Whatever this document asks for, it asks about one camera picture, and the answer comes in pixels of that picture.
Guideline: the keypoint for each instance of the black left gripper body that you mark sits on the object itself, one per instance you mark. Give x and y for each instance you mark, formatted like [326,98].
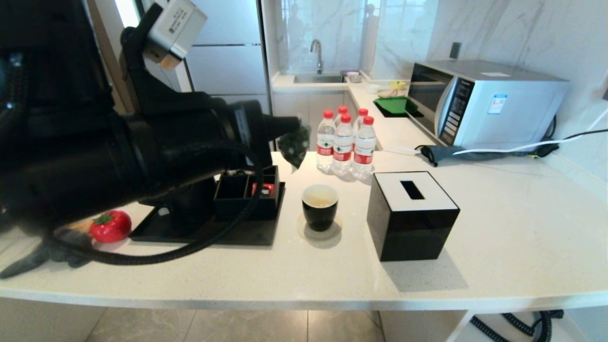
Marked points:
[251,133]

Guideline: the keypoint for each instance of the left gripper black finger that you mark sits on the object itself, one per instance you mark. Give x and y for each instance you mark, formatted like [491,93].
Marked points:
[282,123]
[282,134]

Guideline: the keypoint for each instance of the black electric kettle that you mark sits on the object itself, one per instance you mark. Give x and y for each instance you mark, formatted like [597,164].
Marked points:
[190,204]

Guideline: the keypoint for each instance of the white kitchen base cabinet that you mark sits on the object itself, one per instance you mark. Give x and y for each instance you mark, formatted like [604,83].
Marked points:
[297,109]

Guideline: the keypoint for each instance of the red-capped water bottle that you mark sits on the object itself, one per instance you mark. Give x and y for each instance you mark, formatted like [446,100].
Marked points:
[364,152]
[362,113]
[326,142]
[342,110]
[342,149]

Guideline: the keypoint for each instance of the steel kitchen sink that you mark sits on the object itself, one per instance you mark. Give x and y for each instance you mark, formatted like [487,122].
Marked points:
[318,79]

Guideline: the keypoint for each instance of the white refrigerator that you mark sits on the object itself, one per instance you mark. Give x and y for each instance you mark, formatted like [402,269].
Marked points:
[228,61]

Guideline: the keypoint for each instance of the black compartment organizer box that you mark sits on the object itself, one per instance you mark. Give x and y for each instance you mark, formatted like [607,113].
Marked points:
[232,206]

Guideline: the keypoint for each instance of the chrome sink faucet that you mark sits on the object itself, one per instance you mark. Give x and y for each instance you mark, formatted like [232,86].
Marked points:
[318,50]

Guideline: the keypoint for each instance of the purple bowl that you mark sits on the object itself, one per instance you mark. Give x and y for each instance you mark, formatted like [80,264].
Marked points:
[350,73]

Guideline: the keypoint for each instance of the black cup white inside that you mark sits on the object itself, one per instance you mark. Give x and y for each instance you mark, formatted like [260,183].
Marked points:
[320,216]

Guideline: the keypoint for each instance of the small white cup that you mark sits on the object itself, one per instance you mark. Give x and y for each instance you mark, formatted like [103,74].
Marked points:
[373,88]

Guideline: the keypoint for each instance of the black rectangular serving tray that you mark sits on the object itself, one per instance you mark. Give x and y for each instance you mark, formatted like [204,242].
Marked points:
[256,235]

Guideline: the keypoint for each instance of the black cooktop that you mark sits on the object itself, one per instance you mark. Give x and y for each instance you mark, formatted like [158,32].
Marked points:
[387,114]

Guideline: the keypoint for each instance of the clear glass coaster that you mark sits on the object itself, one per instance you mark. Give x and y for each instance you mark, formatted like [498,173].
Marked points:
[334,232]

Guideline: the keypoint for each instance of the green plastic tray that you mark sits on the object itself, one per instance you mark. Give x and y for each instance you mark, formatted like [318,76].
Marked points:
[394,104]

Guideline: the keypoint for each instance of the yellow kitchen item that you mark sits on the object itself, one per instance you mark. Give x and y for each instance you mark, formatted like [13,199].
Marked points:
[399,85]

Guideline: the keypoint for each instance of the brown wooden door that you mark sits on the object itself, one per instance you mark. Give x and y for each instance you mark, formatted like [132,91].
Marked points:
[110,61]

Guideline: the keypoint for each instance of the black tissue box white top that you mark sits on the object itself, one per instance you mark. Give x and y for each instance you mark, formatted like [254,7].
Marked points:
[413,232]

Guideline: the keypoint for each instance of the red toy tomato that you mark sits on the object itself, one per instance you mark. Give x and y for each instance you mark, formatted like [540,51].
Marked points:
[111,227]

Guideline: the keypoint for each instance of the bright window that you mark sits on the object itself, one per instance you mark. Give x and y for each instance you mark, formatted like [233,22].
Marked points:
[126,12]

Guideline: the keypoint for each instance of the silver microwave oven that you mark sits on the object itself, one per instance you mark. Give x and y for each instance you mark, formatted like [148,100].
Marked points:
[508,109]

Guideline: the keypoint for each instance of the grey plush toy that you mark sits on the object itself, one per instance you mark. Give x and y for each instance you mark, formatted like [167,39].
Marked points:
[28,266]

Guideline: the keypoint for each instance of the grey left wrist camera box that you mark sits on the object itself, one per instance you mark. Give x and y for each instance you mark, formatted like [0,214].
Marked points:
[175,31]

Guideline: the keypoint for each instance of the grey wall outlet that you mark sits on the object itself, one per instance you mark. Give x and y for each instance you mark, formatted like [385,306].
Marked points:
[455,51]

